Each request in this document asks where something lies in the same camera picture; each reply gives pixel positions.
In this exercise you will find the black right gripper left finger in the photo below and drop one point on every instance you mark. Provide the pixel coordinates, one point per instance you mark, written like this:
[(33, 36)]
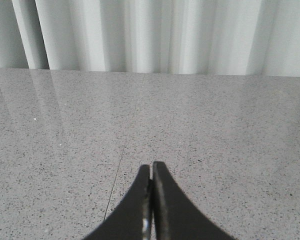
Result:
[(131, 219)]

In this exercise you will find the white pleated curtain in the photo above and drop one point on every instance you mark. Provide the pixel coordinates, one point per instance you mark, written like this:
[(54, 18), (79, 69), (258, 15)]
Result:
[(224, 37)]

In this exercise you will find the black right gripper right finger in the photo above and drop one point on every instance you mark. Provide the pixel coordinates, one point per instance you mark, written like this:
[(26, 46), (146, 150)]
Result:
[(175, 216)]

